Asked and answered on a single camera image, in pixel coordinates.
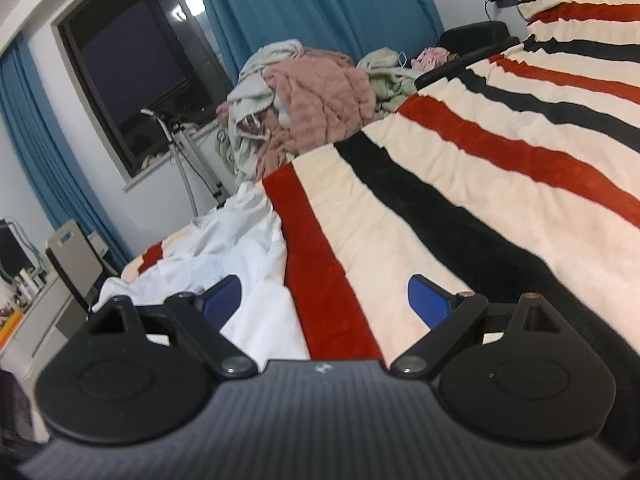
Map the pale green blanket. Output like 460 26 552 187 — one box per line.
215 39 307 185

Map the blue curtain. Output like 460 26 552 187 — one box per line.
0 33 132 274
179 0 446 89

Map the grey chair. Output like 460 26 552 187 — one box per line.
45 219 121 317

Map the small pink cloth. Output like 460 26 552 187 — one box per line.
411 47 452 73

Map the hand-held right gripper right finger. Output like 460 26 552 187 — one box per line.
390 274 563 379

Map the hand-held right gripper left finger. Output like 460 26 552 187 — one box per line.
88 275 259 378

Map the striped red black cream blanket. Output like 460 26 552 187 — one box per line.
120 35 640 441

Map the pink fluffy blanket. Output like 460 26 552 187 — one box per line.
218 49 379 183

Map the white shirt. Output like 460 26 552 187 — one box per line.
92 182 312 362

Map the black cushion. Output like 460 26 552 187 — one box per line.
414 21 521 91

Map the dark window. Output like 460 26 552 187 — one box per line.
52 0 238 192

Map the striped pillow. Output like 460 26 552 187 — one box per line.
517 0 640 46

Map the white desk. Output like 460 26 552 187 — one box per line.
0 275 91 441

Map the white floor lamp stand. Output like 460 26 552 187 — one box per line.
141 108 229 217

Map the pale green cloth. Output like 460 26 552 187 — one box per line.
357 48 426 116

